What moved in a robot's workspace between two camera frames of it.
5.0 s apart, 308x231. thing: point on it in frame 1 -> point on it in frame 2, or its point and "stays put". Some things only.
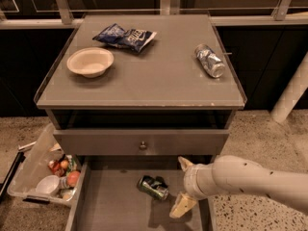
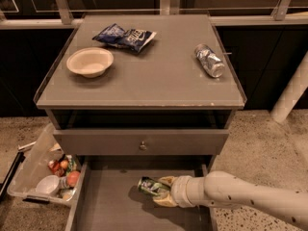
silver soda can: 210,61 stays put
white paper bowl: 90,62 stays put
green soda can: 154,186 stays put
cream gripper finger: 184,163 -> 167,179
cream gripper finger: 183,204 -> 164,199
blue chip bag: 134,39 stays put
